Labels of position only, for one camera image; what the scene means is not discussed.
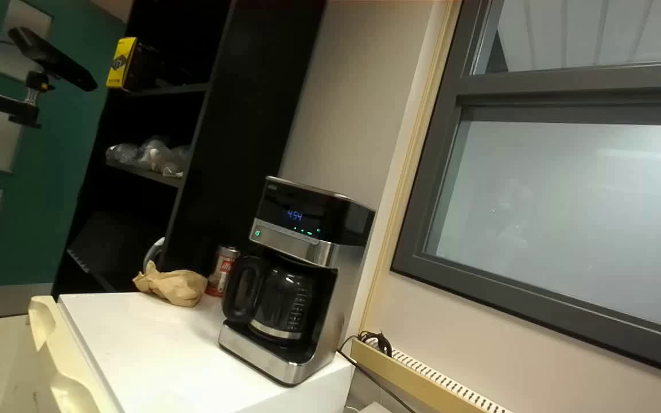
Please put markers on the black silver drip coffee maker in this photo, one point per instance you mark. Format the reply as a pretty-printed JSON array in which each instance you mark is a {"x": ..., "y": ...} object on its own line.
[{"x": 308, "y": 249}]

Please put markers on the glass coffee carafe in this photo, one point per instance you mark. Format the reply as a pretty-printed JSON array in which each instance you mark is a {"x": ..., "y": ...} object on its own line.
[{"x": 276, "y": 301}]

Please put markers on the brown coffee can black lid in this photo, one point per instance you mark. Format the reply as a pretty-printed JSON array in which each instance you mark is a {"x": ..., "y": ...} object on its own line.
[{"x": 225, "y": 272}]

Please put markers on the black shelving unit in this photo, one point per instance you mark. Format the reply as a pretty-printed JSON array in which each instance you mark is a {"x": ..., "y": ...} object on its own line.
[{"x": 252, "y": 115}]

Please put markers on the clear plastic bags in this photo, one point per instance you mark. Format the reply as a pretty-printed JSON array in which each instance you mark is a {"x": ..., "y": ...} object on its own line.
[{"x": 153, "y": 157}]

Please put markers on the beige baseboard heater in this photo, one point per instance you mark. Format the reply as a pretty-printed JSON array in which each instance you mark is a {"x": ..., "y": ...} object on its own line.
[{"x": 414, "y": 381}]

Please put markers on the white mini fridge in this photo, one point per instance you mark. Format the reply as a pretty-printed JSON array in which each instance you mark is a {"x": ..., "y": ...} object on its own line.
[{"x": 170, "y": 359}]

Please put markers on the yellow box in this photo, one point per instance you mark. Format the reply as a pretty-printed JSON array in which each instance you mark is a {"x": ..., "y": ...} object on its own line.
[{"x": 121, "y": 63}]

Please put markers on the cream fridge door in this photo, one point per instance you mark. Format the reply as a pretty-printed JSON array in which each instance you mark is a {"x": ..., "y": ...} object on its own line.
[{"x": 57, "y": 359}]

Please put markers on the grey window frame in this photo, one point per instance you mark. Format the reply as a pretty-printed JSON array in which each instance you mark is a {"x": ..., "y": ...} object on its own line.
[{"x": 499, "y": 297}]

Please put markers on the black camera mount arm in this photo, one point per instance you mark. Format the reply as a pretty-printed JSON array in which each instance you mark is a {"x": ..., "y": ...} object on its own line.
[{"x": 1, "y": 103}]

